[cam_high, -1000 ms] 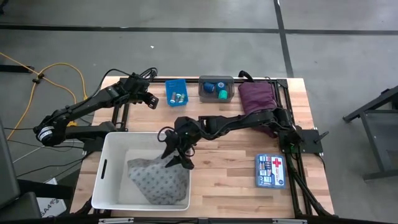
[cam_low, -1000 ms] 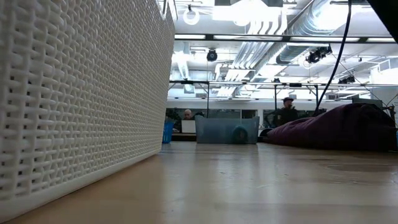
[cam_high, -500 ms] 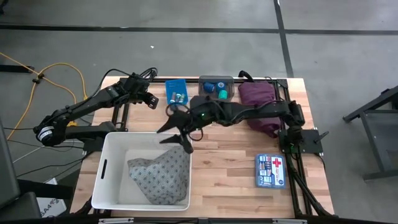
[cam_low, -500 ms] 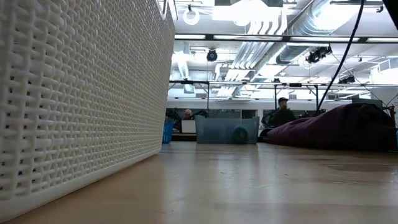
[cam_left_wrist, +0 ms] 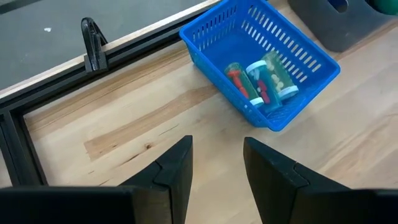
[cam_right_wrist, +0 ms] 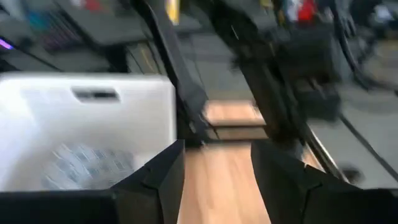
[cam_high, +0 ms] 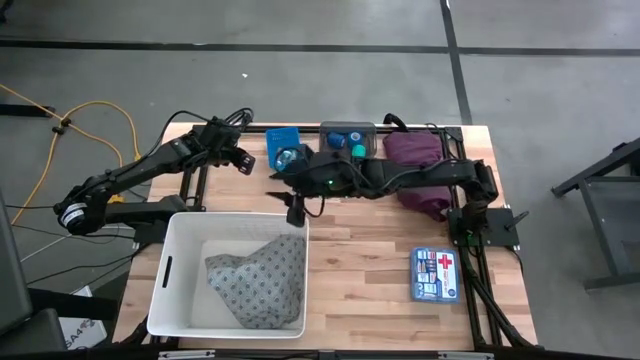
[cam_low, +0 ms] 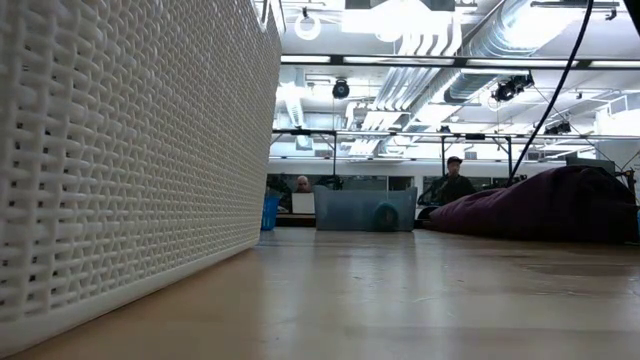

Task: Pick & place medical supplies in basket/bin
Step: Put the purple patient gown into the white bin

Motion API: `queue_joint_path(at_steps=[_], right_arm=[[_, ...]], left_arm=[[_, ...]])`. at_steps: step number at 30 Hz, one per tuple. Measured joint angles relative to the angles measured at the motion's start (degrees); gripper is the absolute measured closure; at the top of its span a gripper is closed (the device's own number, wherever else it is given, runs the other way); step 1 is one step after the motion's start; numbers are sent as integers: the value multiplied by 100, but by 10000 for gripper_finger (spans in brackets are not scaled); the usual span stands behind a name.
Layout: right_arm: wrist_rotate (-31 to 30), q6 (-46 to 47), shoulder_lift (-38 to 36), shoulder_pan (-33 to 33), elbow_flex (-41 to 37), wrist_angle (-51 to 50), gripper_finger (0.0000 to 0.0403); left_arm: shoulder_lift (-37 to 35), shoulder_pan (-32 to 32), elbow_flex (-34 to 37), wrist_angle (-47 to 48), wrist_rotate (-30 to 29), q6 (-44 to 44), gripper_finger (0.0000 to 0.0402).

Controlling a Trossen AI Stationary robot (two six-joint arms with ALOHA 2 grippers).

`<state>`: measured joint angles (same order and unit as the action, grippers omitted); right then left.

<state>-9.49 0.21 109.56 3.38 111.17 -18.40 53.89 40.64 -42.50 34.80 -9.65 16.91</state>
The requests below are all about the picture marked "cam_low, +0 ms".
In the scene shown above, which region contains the white board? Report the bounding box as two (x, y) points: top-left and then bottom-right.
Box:
(291, 192), (316, 215)

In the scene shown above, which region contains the white hanging ring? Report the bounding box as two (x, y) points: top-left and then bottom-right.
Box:
(293, 11), (323, 42)

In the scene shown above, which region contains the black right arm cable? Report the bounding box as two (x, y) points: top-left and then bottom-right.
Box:
(505, 0), (596, 187)

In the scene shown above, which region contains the teal bandage roll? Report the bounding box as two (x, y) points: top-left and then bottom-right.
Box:
(372, 202), (400, 232)

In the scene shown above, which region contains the small blue plastic basket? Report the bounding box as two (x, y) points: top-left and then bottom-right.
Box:
(260, 194), (281, 232)

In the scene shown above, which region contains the black overhead crossbar with lights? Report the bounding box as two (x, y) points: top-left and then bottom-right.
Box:
(279, 52), (640, 71)

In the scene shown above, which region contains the black rail-mounted device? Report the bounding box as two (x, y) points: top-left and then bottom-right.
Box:
(492, 72), (535, 104)

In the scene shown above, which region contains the white woven plastic basket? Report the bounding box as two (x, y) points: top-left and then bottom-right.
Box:
(0, 0), (284, 359)

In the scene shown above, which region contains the maroon cloth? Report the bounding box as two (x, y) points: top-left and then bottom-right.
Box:
(428, 164), (639, 245)

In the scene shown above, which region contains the black thin-post workstation frame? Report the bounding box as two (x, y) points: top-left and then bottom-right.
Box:
(272, 127), (640, 177)

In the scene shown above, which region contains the grey box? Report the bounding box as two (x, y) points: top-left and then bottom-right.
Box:
(564, 157), (617, 176)

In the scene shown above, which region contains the grey translucent plastic bin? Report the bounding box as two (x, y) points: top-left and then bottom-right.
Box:
(313, 185), (419, 233)

